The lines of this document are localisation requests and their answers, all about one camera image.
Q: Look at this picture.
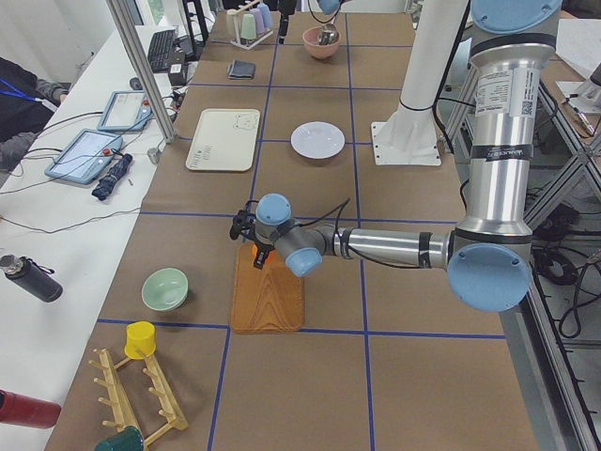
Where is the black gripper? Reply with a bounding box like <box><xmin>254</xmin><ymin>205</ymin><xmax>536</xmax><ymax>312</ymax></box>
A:
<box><xmin>253</xmin><ymin>226</ymin><xmax>275</xmax><ymax>270</ymax></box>

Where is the orange fruit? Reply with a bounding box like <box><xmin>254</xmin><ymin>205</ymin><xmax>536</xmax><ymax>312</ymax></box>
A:
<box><xmin>252</xmin><ymin>245</ymin><xmax>275</xmax><ymax>265</ymax></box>

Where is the white plate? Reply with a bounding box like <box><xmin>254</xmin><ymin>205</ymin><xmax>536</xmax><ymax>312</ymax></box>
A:
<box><xmin>290</xmin><ymin>121</ymin><xmax>346</xmax><ymax>160</ymax></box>

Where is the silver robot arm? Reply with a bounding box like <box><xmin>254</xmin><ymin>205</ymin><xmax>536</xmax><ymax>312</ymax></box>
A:
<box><xmin>247</xmin><ymin>1</ymin><xmax>562</xmax><ymax>312</ymax></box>
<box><xmin>317</xmin><ymin>0</ymin><xmax>346</xmax><ymax>15</ymax></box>

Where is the wooden grain tray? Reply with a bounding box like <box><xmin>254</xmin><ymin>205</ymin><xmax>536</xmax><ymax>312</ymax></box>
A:
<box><xmin>229</xmin><ymin>242</ymin><xmax>305</xmax><ymax>334</ymax></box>

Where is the cream bear tray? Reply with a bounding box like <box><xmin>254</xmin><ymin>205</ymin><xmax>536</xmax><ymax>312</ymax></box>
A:
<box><xmin>185</xmin><ymin>108</ymin><xmax>260</xmax><ymax>172</ymax></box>

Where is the mint green bowl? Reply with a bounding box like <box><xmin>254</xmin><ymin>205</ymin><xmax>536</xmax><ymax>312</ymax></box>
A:
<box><xmin>141</xmin><ymin>268</ymin><xmax>189</xmax><ymax>312</ymax></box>

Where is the yellow cup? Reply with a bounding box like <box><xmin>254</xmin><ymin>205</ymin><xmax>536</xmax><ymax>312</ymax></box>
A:
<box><xmin>124</xmin><ymin>321</ymin><xmax>157</xmax><ymax>360</ymax></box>

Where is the folded navy umbrella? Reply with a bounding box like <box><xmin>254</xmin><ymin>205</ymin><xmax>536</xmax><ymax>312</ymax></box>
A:
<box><xmin>91</xmin><ymin>153</ymin><xmax>133</xmax><ymax>201</ymax></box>

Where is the folded grey cloth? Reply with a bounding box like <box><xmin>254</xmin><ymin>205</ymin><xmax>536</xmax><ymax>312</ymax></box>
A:
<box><xmin>227</xmin><ymin>60</ymin><xmax>255</xmax><ymax>80</ymax></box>

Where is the far blue teach pendant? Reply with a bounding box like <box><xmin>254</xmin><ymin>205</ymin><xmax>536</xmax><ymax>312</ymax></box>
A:
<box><xmin>97</xmin><ymin>90</ymin><xmax>152</xmax><ymax>132</ymax></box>

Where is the blue teach pendant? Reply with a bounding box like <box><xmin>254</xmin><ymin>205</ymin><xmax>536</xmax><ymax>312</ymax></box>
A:
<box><xmin>44</xmin><ymin>129</ymin><xmax>123</xmax><ymax>185</ymax></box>
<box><xmin>97</xmin><ymin>90</ymin><xmax>152</xmax><ymax>132</ymax></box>

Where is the small black box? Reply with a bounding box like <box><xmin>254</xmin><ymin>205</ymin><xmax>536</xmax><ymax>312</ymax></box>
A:
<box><xmin>168</xmin><ymin>62</ymin><xmax>188</xmax><ymax>86</ymax></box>

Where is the near blue teach pendant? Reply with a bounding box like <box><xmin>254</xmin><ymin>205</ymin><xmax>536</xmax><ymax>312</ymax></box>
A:
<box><xmin>44</xmin><ymin>129</ymin><xmax>123</xmax><ymax>185</ymax></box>

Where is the black computer mouse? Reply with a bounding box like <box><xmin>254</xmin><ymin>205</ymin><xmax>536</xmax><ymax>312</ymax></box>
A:
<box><xmin>130</xmin><ymin>77</ymin><xmax>143</xmax><ymax>90</ymax></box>

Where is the bamboo cup drying rack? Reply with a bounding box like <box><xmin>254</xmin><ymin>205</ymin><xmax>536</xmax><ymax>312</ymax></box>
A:
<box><xmin>88</xmin><ymin>348</ymin><xmax>189</xmax><ymax>450</ymax></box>

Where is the pink bowl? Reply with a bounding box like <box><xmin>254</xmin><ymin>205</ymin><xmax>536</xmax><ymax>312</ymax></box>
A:
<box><xmin>302</xmin><ymin>24</ymin><xmax>340</xmax><ymax>60</ymax></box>

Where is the pastel green cup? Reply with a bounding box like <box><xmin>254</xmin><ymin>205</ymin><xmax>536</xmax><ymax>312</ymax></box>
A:
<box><xmin>240</xmin><ymin>12</ymin><xmax>257</xmax><ymax>40</ymax></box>

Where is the pastel purple cup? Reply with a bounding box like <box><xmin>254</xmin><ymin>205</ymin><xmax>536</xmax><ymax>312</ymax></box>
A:
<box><xmin>250</xmin><ymin>3</ymin><xmax>272</xmax><ymax>34</ymax></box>

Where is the dark grey water bottle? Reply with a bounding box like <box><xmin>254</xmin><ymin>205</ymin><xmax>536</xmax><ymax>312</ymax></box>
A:
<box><xmin>1</xmin><ymin>254</ymin><xmax>63</xmax><ymax>303</ymax></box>

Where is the metal ladle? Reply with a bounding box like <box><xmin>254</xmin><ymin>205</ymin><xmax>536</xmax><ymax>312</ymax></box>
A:
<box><xmin>307</xmin><ymin>2</ymin><xmax>340</xmax><ymax>46</ymax></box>

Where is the black keyboard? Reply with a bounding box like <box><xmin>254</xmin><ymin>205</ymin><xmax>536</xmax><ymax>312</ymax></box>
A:
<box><xmin>146</xmin><ymin>28</ymin><xmax>177</xmax><ymax>73</ymax></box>

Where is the dark green cup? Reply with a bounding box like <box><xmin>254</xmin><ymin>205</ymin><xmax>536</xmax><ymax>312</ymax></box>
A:
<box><xmin>94</xmin><ymin>426</ymin><xmax>145</xmax><ymax>451</ymax></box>

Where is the white cup rack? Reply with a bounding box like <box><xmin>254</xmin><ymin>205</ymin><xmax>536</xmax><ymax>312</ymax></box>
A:
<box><xmin>226</xmin><ymin>0</ymin><xmax>273</xmax><ymax>50</ymax></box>

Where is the seated person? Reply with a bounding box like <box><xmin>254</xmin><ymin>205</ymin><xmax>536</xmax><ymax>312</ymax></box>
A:
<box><xmin>1</xmin><ymin>57</ymin><xmax>69</xmax><ymax>171</ymax></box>

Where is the red bottle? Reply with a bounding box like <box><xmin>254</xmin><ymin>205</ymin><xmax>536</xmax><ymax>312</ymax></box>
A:
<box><xmin>1</xmin><ymin>390</ymin><xmax>61</xmax><ymax>428</ymax></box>

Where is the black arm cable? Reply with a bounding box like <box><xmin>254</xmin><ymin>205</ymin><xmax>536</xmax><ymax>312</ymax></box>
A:
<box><xmin>300</xmin><ymin>196</ymin><xmax>352</xmax><ymax>229</ymax></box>

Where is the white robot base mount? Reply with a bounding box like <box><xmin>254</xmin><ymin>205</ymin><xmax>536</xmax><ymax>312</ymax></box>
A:
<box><xmin>371</xmin><ymin>0</ymin><xmax>470</xmax><ymax>166</ymax></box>

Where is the aluminium frame post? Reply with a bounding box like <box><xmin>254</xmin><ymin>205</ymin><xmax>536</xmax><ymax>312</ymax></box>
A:
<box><xmin>106</xmin><ymin>0</ymin><xmax>176</xmax><ymax>145</ymax></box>

